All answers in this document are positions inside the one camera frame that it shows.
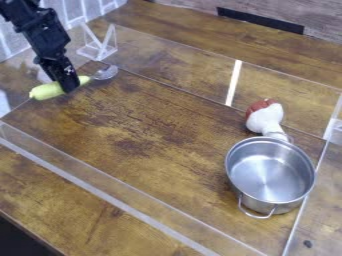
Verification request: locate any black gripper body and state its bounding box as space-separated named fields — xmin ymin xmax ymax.
xmin=13 ymin=8 xmax=71 ymax=59

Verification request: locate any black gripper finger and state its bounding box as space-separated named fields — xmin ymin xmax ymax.
xmin=39 ymin=56 xmax=81 ymax=93

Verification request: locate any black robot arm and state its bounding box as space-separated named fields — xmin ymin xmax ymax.
xmin=0 ymin=0 xmax=81 ymax=93

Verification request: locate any red white toy mushroom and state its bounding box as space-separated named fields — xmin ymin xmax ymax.
xmin=246 ymin=98 xmax=289 ymax=141

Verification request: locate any clear acrylic front barrier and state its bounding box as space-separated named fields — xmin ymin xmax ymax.
xmin=0 ymin=121 xmax=268 ymax=256

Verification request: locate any stainless steel pot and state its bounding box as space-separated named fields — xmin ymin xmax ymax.
xmin=225 ymin=136 xmax=317 ymax=219

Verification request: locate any clear acrylic triangle bracket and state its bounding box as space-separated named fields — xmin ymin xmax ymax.
xmin=77 ymin=23 xmax=118 ymax=61

